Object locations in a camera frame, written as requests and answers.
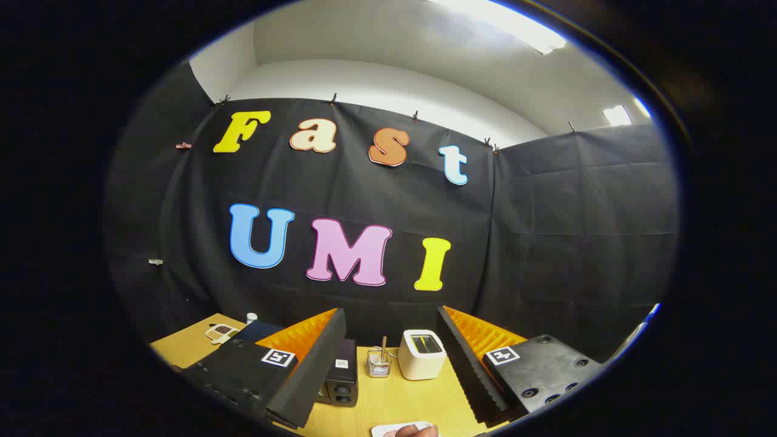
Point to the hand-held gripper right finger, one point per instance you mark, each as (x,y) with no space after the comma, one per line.
(467,376)

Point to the wooden stick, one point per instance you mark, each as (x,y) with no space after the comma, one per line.
(383,346)

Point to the white pop-up toaster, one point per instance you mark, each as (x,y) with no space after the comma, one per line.
(420,358)

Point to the dark blue flat box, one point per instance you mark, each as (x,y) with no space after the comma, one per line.
(258,331)

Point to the small ceiling light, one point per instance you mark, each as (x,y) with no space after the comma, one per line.
(617,115)

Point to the white square plate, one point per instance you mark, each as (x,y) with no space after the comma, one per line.
(385,430)

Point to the black toaster oven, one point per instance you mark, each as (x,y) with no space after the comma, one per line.
(343,382)

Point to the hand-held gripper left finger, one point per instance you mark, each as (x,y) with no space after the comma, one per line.
(309,376)

